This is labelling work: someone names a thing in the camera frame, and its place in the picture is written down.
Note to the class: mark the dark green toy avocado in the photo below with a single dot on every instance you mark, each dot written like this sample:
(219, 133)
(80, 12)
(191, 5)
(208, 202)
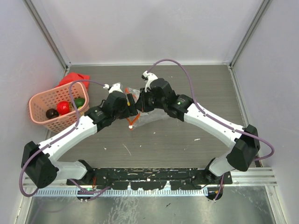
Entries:
(79, 102)

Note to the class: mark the clear zip top bag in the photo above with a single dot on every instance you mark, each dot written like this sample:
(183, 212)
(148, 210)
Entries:
(141, 118)

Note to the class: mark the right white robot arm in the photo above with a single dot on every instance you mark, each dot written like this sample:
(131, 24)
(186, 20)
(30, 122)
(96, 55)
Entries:
(241, 141)

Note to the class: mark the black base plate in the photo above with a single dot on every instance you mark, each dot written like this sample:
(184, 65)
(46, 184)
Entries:
(150, 178)

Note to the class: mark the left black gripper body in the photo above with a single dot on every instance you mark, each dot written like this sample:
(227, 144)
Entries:
(127, 110)

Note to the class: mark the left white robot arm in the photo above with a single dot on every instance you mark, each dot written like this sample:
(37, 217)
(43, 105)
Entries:
(41, 161)

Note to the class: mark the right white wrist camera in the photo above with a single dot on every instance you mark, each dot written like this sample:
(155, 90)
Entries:
(148, 77)

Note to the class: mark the red cloth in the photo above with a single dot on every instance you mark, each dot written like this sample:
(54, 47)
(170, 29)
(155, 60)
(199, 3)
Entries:
(71, 77)

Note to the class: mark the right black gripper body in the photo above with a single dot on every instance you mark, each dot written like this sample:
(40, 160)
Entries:
(148, 101)

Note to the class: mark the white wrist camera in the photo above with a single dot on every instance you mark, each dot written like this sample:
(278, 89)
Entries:
(113, 87)
(148, 77)

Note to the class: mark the dark brown toy fruit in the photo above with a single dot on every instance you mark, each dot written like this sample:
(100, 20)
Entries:
(52, 113)

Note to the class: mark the red toy apple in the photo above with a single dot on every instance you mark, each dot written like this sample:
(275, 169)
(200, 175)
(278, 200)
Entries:
(63, 107)

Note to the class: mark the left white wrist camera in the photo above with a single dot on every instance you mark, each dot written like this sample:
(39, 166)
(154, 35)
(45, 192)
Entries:
(113, 87)

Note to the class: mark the white slotted cable duct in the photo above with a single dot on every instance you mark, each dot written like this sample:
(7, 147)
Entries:
(47, 192)

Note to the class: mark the pink plastic basket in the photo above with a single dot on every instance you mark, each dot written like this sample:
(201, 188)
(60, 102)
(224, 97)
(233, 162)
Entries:
(41, 102)

